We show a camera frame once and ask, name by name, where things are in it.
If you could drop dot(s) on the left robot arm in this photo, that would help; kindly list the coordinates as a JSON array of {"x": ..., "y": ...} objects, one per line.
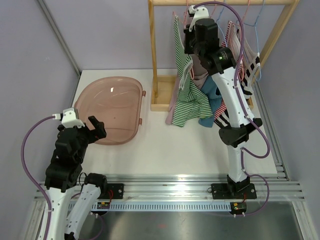
[{"x": 61, "y": 179}]

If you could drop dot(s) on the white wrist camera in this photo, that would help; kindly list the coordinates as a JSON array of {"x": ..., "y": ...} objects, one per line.
[
  {"x": 69, "y": 118},
  {"x": 197, "y": 13}
]

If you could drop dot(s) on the black mounting plate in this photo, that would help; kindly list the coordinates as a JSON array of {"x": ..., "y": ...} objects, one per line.
[
  {"x": 222, "y": 191},
  {"x": 115, "y": 191}
]

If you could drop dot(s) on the wooden clothes rack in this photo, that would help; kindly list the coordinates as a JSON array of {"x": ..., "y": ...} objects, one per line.
[{"x": 162, "y": 85}]

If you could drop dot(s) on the red striped tank top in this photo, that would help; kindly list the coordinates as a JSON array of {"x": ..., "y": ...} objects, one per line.
[{"x": 222, "y": 109}]

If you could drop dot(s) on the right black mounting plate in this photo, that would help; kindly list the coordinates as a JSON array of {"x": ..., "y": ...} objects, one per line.
[{"x": 222, "y": 191}]

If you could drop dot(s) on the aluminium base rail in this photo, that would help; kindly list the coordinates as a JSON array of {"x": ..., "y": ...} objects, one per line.
[{"x": 195, "y": 187}]

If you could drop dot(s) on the teal blue tank top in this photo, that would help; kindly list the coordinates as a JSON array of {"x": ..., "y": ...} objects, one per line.
[{"x": 210, "y": 89}]

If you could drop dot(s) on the green striped tank top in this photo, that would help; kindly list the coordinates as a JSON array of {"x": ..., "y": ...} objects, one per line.
[{"x": 191, "y": 102}]

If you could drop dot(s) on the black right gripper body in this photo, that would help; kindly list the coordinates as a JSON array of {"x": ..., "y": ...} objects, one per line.
[{"x": 191, "y": 46}]

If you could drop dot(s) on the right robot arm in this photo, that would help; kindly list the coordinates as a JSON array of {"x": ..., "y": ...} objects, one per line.
[{"x": 201, "y": 39}]

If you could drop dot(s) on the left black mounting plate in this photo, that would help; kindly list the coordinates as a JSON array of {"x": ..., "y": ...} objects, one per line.
[{"x": 115, "y": 191}]

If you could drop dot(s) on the slotted cable duct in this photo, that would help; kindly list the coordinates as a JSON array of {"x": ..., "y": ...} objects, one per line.
[{"x": 158, "y": 206}]

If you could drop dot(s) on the pink plastic basin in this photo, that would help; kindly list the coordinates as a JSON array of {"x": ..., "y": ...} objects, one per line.
[{"x": 116, "y": 101}]

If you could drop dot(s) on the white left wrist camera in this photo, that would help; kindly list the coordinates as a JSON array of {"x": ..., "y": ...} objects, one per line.
[{"x": 69, "y": 118}]

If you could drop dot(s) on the black white striped tank top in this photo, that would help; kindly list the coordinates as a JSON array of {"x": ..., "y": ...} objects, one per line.
[{"x": 251, "y": 61}]

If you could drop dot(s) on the blue wire hanger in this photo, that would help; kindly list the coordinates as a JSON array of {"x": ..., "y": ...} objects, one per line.
[
  {"x": 255, "y": 27},
  {"x": 218, "y": 20}
]

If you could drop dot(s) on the mauve pink tank top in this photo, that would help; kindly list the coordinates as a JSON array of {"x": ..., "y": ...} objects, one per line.
[{"x": 198, "y": 75}]

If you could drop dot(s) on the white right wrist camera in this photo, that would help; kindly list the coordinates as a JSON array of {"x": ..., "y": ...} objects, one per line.
[{"x": 197, "y": 13}]

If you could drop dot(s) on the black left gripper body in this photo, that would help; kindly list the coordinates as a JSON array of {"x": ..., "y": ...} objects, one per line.
[{"x": 83, "y": 132}]

